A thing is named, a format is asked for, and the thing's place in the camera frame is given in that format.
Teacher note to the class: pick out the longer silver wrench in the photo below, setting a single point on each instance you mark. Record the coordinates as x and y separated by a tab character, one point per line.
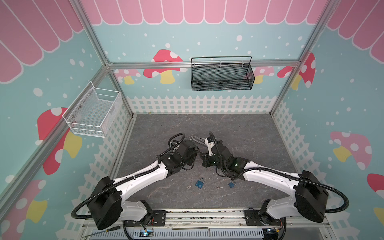
198	140

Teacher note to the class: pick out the screwdriver black handle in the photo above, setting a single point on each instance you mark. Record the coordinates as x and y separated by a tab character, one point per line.
103	231

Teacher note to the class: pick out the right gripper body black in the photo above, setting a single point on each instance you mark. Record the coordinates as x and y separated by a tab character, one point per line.
206	159

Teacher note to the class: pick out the black wire mesh basket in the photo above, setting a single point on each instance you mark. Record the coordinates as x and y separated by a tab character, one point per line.
230	73

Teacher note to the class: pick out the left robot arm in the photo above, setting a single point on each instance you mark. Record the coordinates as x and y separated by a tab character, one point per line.
109	203

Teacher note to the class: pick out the white wire mesh basket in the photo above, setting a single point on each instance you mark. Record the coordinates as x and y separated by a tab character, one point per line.
93	112

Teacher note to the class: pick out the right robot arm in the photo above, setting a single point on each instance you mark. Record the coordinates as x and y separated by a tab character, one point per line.
306	196

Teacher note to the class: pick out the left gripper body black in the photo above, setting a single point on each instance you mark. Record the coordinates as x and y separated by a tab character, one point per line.
190	161

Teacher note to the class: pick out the large blue padlock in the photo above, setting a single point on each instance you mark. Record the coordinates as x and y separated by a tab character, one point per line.
200	183

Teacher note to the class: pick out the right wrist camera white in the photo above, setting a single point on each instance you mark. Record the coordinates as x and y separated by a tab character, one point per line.
210	144

